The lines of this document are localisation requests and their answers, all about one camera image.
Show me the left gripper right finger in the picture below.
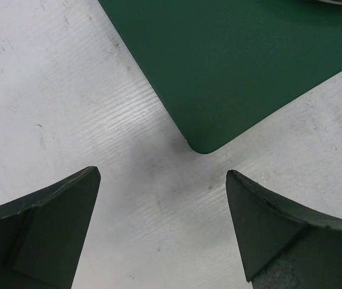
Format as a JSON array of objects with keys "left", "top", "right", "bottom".
[{"left": 226, "top": 170, "right": 342, "bottom": 288}]

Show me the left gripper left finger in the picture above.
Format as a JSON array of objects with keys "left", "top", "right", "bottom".
[{"left": 0, "top": 166, "right": 101, "bottom": 288}]

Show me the green placemat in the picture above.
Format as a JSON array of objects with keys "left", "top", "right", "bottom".
[{"left": 101, "top": 1, "right": 342, "bottom": 154}]

